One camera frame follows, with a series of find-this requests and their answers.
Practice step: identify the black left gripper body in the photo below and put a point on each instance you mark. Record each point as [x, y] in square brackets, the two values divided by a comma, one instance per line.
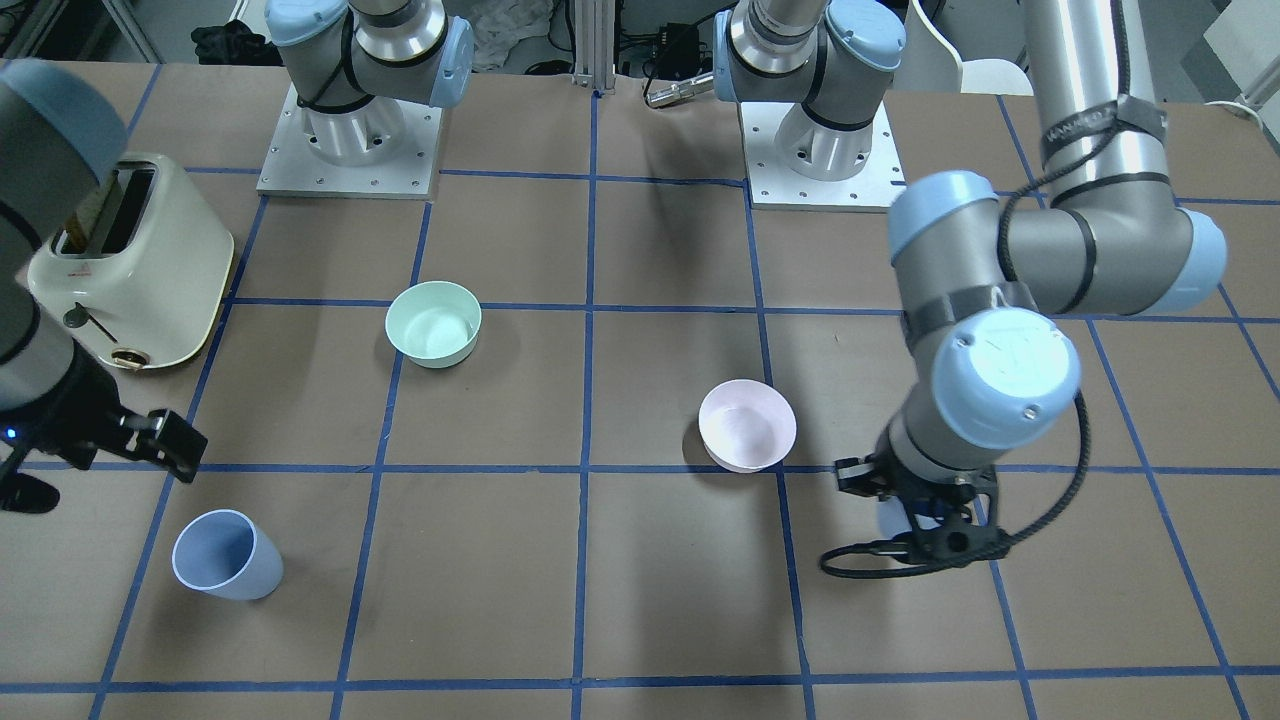
[856, 477]

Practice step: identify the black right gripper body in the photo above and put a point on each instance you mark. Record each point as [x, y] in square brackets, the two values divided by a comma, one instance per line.
[72, 412]

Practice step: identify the blue cup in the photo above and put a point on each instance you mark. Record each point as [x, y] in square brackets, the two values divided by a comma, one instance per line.
[895, 517]
[227, 555]

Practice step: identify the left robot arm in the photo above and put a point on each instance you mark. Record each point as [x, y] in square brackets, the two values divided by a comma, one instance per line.
[981, 279]

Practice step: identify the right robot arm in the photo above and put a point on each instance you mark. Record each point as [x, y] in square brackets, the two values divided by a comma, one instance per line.
[62, 140]

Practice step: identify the cream white toaster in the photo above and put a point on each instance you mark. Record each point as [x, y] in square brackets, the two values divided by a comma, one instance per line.
[143, 288]

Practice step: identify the toast slice in toaster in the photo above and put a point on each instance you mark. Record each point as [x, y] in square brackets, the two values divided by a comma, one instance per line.
[79, 226]

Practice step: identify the pink bowl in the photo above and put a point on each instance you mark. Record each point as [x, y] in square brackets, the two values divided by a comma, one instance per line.
[746, 426]

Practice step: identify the mint green bowl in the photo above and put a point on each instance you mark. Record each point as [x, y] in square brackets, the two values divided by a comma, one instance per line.
[435, 324]

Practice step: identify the white chair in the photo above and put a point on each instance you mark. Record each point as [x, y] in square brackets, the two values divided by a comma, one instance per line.
[929, 63]

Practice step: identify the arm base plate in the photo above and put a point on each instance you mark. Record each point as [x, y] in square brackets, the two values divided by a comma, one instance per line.
[387, 150]
[796, 165]

